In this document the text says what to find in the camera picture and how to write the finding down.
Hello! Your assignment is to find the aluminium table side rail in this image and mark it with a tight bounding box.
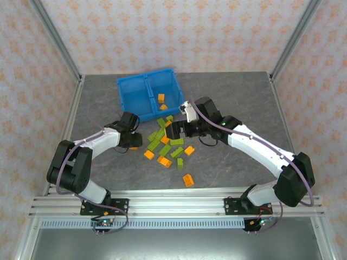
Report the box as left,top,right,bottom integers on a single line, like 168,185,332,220
268,72,336,260
13,75,86,260

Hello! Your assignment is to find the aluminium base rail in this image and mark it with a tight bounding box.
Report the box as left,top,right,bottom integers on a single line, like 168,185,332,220
29,189,325,218

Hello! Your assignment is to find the grey metal panel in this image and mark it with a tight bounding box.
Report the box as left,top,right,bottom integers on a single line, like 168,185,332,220
27,227,330,260

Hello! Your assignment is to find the white slotted cable duct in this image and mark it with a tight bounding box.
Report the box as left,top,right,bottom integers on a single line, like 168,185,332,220
40,218,246,230

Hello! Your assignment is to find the aluminium corner post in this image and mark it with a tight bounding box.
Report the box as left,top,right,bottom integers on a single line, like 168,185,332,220
270,0,325,82
28,0,83,83

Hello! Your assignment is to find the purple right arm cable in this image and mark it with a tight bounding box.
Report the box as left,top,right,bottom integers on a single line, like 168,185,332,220
189,97,317,233

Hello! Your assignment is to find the small circuit board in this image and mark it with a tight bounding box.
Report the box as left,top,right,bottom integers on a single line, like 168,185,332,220
243,216,274,233
91,218,114,235

